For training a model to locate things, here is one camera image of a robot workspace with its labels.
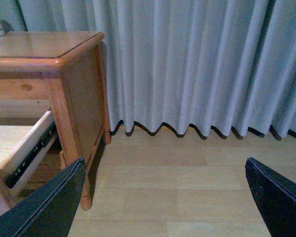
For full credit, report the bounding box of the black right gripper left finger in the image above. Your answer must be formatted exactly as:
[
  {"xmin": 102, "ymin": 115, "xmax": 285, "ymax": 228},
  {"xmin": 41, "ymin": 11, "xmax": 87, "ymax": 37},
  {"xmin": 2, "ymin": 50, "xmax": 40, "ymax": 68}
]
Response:
[{"xmin": 0, "ymin": 158, "xmax": 85, "ymax": 237}]

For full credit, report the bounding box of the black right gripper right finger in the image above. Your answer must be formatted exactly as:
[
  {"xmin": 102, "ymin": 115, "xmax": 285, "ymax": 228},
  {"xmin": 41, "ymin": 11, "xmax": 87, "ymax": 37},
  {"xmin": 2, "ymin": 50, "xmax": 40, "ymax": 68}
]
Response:
[{"xmin": 245, "ymin": 158, "xmax": 296, "ymax": 237}]

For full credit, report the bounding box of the wooden drawer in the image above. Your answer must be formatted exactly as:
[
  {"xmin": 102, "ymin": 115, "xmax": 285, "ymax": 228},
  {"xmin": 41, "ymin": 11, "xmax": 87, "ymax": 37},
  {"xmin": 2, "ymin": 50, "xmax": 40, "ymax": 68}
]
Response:
[{"xmin": 0, "ymin": 111, "xmax": 58, "ymax": 216}]

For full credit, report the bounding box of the wooden nightstand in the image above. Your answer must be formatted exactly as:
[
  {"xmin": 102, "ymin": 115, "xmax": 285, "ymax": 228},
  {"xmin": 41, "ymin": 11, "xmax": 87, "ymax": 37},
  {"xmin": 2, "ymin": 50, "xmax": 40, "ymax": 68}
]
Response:
[{"xmin": 0, "ymin": 31, "xmax": 111, "ymax": 211}]

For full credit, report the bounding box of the grey curtain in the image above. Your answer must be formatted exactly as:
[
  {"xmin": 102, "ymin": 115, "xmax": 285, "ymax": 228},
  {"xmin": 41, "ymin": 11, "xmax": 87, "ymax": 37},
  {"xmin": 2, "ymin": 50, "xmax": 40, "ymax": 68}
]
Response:
[{"xmin": 0, "ymin": 0, "xmax": 296, "ymax": 137}]

